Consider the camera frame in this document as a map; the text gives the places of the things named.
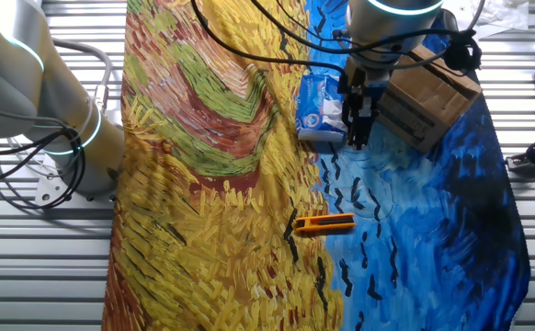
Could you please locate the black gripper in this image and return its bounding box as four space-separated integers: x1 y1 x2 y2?
338 57 391 151

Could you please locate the brown cardboard box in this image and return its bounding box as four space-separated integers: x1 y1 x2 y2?
377 43 484 154

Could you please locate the blue tissue pack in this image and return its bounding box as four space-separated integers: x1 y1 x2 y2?
294 73 349 143

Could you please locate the orange utility knife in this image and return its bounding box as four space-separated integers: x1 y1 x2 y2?
293 212 357 237

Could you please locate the yellow and blue painted cloth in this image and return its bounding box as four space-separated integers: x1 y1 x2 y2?
101 0 531 331

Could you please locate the white crumpled paper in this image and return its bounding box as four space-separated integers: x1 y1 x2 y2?
441 0 531 40

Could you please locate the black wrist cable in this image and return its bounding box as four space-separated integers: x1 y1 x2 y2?
188 0 484 77

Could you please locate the silver bracket with black ties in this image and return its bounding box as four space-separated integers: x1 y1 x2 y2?
506 139 535 175

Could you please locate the grey thick cable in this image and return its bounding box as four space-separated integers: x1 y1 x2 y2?
51 39 113 114

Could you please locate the black cable bundle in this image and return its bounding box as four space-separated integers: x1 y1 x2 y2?
0 127 88 211

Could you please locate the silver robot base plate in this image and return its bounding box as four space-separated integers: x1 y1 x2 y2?
35 154 118 208

